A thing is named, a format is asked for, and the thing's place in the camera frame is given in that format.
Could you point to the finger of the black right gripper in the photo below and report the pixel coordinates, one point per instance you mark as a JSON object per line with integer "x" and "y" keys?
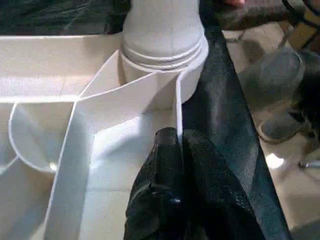
{"x": 255, "y": 16}

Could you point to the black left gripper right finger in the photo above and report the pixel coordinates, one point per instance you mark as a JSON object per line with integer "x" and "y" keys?
{"x": 212, "y": 195}

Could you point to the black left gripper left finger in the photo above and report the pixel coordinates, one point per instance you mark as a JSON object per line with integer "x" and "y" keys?
{"x": 160, "y": 190}

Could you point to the white plastic table leg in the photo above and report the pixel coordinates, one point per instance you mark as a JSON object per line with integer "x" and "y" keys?
{"x": 162, "y": 30}

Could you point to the white plastic table top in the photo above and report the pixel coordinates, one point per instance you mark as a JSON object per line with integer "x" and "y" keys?
{"x": 37, "y": 62}

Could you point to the black metal stand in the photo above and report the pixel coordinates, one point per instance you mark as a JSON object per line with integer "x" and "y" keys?
{"x": 287, "y": 35}

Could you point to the person's grey shoe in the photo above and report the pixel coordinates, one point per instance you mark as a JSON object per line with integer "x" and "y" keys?
{"x": 277, "y": 127}

